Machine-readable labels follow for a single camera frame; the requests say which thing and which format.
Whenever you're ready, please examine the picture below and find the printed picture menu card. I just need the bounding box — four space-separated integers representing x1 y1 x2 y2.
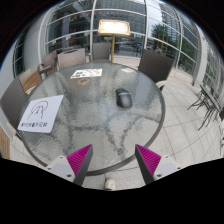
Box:
69 68 103 80

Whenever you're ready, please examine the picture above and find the dark metal folding furniture group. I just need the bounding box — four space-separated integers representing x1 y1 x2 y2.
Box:
187 83 224 132

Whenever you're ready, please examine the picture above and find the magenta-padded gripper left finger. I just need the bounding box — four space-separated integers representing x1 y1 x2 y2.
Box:
45 143 95 187

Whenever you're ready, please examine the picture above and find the tan tape roll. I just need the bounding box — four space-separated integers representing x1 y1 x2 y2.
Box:
77 77 91 86

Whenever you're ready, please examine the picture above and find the black computer mouse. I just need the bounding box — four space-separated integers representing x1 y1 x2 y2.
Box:
115 88 134 109

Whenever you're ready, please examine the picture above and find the dark grey wicker chair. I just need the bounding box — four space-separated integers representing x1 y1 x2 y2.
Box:
138 49 175 92

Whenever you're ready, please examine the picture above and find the white mouse pad black drawing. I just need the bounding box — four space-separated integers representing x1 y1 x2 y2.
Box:
17 94 64 134

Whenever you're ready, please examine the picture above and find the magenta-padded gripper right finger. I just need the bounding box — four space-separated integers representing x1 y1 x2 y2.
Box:
134 143 183 186

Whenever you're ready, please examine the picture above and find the gold menu display stand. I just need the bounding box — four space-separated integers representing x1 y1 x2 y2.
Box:
97 19 132 64

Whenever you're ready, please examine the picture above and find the wooden slatted bench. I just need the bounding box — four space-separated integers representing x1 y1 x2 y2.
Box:
18 68 43 95
0 126 11 160

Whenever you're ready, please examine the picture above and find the large grey wicker chair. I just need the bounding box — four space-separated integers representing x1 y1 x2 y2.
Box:
0 77 30 134

